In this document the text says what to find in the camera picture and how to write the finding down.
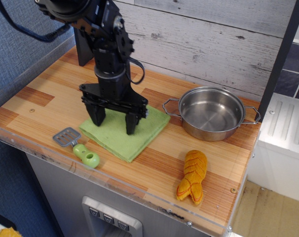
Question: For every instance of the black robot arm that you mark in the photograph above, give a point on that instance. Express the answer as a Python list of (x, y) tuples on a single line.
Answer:
[(101, 23)]

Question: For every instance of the yellow black object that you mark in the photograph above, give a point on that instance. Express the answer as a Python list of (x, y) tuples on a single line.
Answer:
[(9, 232)]

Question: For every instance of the white ribbed box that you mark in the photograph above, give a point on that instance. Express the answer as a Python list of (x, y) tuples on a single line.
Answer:
[(280, 126)]

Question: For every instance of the dark frame post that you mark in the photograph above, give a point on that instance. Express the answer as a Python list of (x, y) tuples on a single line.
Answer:
[(83, 46), (285, 47)]

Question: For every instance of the clear acrylic table guard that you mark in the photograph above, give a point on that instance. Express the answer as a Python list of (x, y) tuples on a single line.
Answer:
[(146, 188)]

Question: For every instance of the stainless steel pot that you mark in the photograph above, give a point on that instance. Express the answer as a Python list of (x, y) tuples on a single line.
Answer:
[(209, 113)]

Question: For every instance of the orange plush fish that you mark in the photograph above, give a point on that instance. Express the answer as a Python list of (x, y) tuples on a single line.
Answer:
[(195, 169)]

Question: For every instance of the dark left frame post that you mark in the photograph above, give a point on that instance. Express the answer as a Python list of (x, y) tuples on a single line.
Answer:
[(83, 46)]

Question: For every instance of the grey spatula green handle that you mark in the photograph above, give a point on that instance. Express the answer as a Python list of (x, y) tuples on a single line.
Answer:
[(69, 137)]

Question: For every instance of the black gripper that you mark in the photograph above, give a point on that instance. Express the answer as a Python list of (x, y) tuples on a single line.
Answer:
[(114, 92)]

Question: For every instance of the green napkin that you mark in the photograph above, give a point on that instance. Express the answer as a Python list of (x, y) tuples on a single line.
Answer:
[(112, 134)]

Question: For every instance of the grey button panel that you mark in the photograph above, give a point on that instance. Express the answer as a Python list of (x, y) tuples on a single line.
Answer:
[(105, 221)]

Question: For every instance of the dark right frame post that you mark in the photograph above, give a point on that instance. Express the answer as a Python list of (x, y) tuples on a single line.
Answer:
[(285, 47)]

